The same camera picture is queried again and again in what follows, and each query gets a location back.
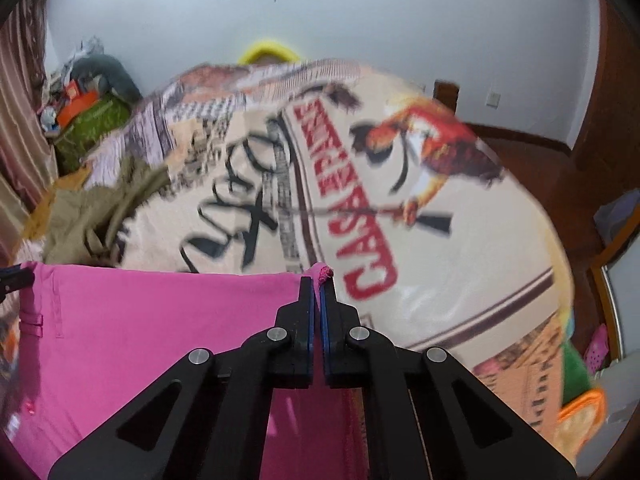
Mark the pink slippers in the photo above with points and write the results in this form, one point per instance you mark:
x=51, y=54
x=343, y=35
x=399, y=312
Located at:
x=597, y=347

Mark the orange box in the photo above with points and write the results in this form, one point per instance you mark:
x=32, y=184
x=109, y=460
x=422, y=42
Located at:
x=75, y=107

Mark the orange plush cushion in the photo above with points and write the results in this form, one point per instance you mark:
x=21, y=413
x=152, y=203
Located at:
x=582, y=425

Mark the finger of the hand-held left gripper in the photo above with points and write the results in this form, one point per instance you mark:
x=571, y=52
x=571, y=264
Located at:
x=17, y=280

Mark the striped pink curtain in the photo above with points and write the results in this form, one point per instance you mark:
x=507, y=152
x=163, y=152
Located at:
x=20, y=110

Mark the green cardboard box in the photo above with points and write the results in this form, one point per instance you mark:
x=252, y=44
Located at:
x=95, y=120

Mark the white wall socket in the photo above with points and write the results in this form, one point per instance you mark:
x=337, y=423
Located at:
x=493, y=99

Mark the small red box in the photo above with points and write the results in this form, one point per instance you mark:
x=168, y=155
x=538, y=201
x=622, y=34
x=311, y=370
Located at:
x=72, y=90

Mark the grey purple cloth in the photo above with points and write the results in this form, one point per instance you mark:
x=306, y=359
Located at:
x=617, y=215

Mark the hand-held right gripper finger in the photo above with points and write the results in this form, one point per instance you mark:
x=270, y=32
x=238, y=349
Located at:
x=311, y=320
x=323, y=330

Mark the mustard yellow cloth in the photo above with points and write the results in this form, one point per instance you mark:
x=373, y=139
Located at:
x=75, y=178

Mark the wooden door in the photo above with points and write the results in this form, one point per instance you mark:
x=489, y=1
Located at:
x=617, y=100

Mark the wooden framed mirror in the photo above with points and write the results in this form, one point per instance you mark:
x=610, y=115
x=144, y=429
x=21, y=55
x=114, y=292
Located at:
x=617, y=290

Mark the wooden post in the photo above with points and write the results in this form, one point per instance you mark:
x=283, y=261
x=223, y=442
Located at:
x=446, y=94

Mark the olive green garment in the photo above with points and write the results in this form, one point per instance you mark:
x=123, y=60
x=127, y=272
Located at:
x=75, y=215

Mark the crumpled grey cloth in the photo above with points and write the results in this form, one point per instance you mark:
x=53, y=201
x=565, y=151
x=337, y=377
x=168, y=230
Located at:
x=89, y=49

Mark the pink pants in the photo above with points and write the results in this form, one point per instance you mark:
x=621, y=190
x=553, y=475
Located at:
x=150, y=320

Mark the grey bolster pillow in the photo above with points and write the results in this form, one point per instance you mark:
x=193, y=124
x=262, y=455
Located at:
x=117, y=75

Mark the printed blanket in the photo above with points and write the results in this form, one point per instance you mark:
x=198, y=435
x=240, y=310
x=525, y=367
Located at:
x=450, y=285

